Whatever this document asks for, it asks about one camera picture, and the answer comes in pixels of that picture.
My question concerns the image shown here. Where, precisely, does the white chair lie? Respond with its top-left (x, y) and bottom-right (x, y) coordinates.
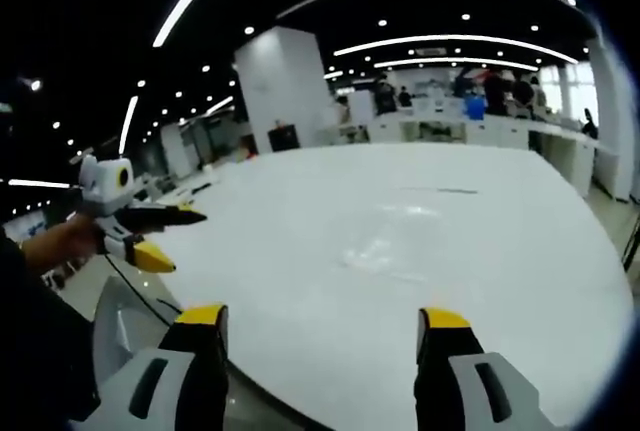
top-left (91, 274), bottom-right (182, 385)

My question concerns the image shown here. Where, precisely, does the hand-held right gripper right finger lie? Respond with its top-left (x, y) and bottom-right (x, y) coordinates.
top-left (413, 306), bottom-right (557, 431)

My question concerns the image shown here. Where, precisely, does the black tripod leg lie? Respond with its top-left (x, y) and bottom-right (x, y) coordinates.
top-left (621, 213), bottom-right (640, 273)

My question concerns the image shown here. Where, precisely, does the blue object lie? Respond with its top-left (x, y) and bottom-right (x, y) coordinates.
top-left (463, 94), bottom-right (487, 121)

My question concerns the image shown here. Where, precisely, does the clear resealable bag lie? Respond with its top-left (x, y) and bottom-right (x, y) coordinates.
top-left (340, 184), bottom-right (481, 286)

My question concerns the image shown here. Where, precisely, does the black box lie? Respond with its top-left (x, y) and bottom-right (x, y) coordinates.
top-left (267, 122), bottom-right (302, 153)

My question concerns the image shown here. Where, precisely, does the dark object on counter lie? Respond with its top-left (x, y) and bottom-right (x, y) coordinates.
top-left (580, 107), bottom-right (600, 141)

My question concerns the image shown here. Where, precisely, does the person's dark clothing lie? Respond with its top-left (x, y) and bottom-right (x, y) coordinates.
top-left (0, 228), bottom-right (104, 431)

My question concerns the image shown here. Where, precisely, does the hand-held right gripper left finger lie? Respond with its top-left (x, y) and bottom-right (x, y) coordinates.
top-left (69, 303), bottom-right (230, 431)

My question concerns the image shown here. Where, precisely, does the white square pillar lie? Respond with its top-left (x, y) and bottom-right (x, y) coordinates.
top-left (233, 25), bottom-right (341, 155)

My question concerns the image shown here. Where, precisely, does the person's left hand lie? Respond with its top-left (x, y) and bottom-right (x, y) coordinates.
top-left (63, 211), bottom-right (109, 255)

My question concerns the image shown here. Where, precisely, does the long white counter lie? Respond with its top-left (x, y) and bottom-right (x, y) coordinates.
top-left (319, 109), bottom-right (617, 198)

